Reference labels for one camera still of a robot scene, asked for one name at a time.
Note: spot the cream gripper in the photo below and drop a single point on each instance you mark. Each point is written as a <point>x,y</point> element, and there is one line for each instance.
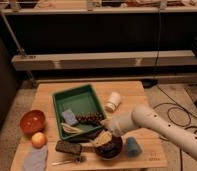
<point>103,138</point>

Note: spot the dark brown eraser block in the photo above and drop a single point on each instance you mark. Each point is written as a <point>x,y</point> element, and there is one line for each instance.
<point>67,147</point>

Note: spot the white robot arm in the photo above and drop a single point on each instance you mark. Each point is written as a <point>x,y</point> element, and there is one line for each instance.
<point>146,117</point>

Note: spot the dark brown bowl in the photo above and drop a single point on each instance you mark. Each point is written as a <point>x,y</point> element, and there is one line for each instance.
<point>111,149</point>

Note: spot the red bowl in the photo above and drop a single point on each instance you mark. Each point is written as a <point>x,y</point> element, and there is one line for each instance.
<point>32,122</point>

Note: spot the bunch of dark grapes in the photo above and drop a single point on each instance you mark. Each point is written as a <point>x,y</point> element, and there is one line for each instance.
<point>90,119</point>

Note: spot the blue cup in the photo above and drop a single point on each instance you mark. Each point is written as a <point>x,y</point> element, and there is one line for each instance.
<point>133,149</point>

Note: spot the metal measuring spoon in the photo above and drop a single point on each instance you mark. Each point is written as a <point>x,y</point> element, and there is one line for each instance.
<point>74,160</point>

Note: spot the green plastic tray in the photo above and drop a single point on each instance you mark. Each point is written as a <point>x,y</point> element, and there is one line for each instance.
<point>81,100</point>

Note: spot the banana in tray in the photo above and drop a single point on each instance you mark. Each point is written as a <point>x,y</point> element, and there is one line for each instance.
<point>70,129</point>

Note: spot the wooden table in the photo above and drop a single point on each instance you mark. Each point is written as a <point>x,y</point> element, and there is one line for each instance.
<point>132,93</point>

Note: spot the orange apple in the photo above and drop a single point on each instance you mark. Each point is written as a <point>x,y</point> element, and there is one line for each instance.
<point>38,140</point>

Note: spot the grey blue cloth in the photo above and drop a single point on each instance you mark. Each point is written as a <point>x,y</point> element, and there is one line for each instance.
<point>36,159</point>

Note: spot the metal shelf rack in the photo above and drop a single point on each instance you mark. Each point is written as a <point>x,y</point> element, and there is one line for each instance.
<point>85,38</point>

